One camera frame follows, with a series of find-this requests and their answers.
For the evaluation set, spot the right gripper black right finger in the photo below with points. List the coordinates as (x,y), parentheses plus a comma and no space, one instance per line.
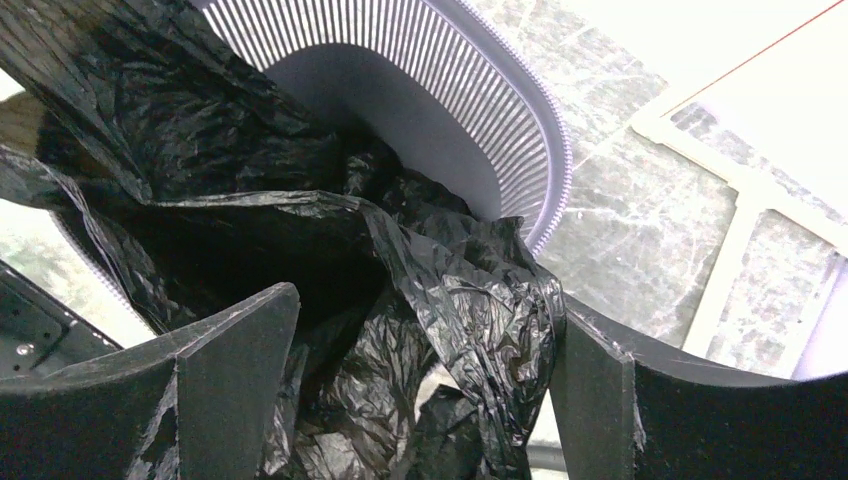
(629,406)

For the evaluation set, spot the black trash bag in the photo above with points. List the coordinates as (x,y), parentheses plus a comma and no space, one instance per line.
(425,340)

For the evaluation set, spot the white PVC pipe frame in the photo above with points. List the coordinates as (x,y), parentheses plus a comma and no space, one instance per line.
(755,195)

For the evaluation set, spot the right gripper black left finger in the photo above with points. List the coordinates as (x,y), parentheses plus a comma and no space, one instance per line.
(194,403)

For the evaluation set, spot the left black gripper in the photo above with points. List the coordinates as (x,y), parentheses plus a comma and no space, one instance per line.
(39,335)

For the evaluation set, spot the grey mesh trash bin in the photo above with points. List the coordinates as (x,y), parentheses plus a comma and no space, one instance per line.
(433,80)

